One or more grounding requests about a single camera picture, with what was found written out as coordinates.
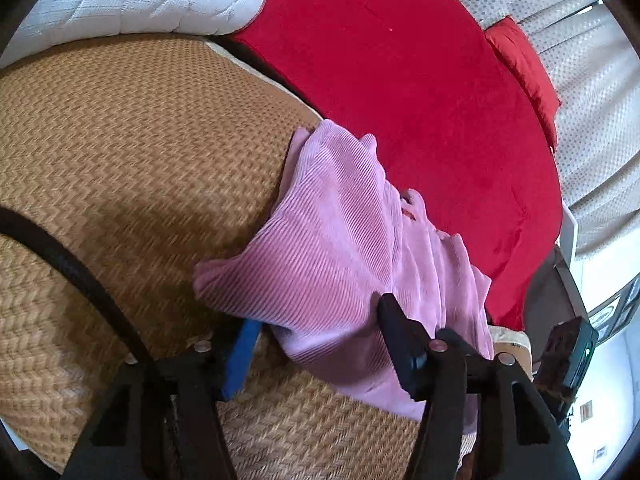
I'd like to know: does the red pillow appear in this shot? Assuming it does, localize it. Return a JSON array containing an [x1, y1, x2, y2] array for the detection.
[[484, 16, 562, 151]]

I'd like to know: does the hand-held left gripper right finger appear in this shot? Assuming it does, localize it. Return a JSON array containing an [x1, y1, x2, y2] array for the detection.
[[377, 292, 581, 480]]

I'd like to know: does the woven bamboo mat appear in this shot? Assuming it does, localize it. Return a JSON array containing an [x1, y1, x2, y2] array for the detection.
[[0, 32, 532, 480]]

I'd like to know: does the red blanket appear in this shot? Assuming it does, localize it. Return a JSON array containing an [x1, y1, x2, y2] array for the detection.
[[220, 0, 562, 331]]

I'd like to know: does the black cable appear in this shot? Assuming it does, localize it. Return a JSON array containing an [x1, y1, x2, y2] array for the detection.
[[0, 207, 151, 367]]

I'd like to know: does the white board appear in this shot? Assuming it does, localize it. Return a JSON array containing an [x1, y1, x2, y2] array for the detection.
[[559, 200, 579, 262]]

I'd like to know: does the dotted beige curtain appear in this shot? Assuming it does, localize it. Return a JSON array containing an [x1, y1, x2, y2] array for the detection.
[[415, 0, 640, 261]]

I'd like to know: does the white quilted pad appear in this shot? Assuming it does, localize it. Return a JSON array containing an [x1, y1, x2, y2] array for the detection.
[[0, 0, 268, 68]]

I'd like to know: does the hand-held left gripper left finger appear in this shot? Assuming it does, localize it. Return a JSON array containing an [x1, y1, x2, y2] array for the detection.
[[60, 317, 263, 480]]

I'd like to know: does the pink fleece jacket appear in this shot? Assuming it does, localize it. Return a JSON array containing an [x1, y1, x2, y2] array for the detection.
[[192, 119, 496, 436]]

